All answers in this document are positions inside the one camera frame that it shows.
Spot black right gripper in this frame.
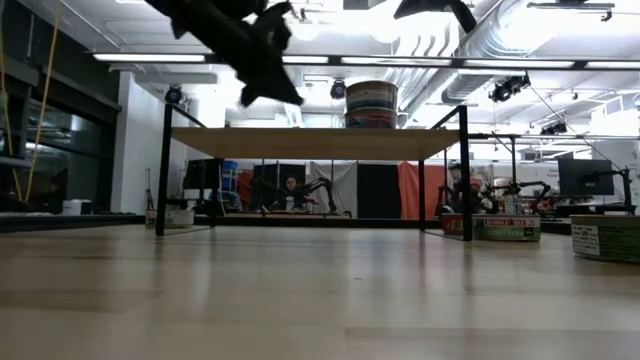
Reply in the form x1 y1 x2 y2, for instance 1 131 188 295
393 0 478 34

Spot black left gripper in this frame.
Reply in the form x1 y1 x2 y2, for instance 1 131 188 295
144 0 305 109

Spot striped label seafood can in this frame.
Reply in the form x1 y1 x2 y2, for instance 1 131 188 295
344 79 400 114

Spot white green label can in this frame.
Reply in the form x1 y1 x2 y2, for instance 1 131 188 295
144 208 196 230

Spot green light tuna can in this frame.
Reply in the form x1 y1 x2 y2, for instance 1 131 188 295
472 214 542 243

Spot green can with gold lid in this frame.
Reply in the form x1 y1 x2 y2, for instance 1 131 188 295
569 214 640 265

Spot wooden shelf black metal legs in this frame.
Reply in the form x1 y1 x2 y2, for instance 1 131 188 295
154 102 474 242

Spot blue barrel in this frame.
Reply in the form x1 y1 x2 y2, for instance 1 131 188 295
221 159 240 194

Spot person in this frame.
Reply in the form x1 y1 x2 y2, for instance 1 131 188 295
281 175 302 212

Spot dark background monitor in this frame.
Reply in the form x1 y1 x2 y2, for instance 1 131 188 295
183 159 224 191
557 158 616 198

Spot white curtain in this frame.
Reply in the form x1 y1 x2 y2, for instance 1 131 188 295
308 160 359 218

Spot black curtain panel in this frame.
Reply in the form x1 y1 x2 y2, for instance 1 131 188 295
356 162 401 220

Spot orange curtain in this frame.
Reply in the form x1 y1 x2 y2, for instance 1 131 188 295
397 160 447 221

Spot white box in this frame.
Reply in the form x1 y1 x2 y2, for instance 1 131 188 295
61 199 94 217

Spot silver air duct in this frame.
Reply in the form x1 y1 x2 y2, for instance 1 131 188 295
399 0 556 116

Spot yellow cable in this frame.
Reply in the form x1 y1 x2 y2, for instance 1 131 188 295
0 0 62 204

